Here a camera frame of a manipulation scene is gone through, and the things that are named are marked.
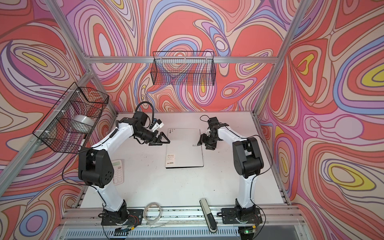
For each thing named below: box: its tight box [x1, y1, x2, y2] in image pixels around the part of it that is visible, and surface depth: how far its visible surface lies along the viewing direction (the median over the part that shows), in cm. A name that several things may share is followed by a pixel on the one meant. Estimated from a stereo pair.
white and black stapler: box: [199, 198, 218, 233], surface depth 73 cm
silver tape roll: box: [72, 115, 95, 127], surface depth 75 cm
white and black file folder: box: [165, 128, 204, 169], surface depth 95 cm
